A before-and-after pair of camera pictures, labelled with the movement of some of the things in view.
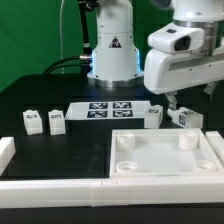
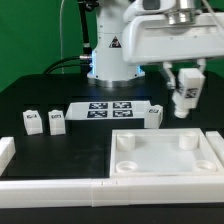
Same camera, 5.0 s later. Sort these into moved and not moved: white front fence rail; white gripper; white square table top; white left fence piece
Moved: white gripper
Not moved: white square table top; white left fence piece; white front fence rail
